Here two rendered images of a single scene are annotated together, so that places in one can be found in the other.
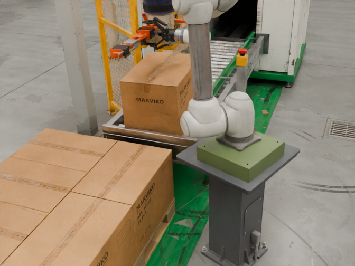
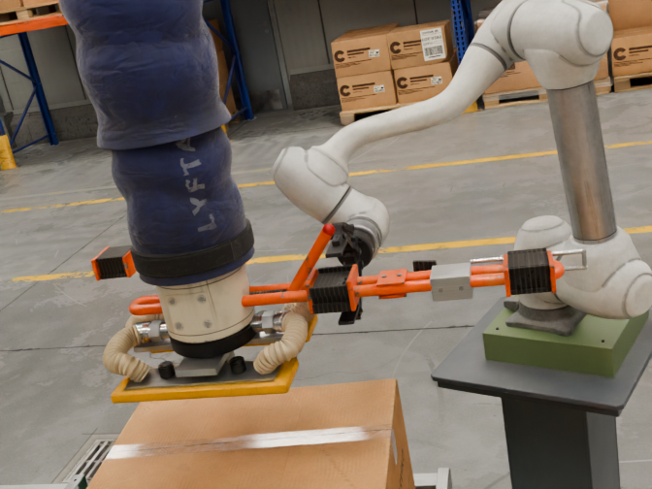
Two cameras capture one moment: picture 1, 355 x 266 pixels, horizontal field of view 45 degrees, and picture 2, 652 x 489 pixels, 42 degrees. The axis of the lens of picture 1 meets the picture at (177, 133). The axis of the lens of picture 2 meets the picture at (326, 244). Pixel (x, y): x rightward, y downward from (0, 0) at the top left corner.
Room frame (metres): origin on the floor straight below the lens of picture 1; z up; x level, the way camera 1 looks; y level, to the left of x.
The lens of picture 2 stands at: (2.79, 1.58, 1.86)
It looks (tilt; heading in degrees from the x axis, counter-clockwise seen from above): 20 degrees down; 263
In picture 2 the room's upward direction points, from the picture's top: 11 degrees counter-clockwise
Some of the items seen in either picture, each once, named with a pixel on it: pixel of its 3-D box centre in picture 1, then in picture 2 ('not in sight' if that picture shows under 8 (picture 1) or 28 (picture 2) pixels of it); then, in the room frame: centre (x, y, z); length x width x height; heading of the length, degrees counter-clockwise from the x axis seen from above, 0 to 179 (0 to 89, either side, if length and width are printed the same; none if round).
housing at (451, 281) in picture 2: (131, 44); (451, 281); (2.42, 0.25, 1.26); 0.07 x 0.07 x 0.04; 69
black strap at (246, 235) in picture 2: (160, 4); (193, 244); (2.85, 0.08, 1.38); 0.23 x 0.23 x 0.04
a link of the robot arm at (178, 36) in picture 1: (180, 35); (358, 242); (2.52, -0.04, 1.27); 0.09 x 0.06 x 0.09; 159
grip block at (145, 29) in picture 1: (146, 32); (334, 288); (2.62, 0.17, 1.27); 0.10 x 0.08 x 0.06; 69
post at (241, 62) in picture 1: (239, 117); not in sight; (2.87, -0.48, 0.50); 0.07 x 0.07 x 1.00; 68
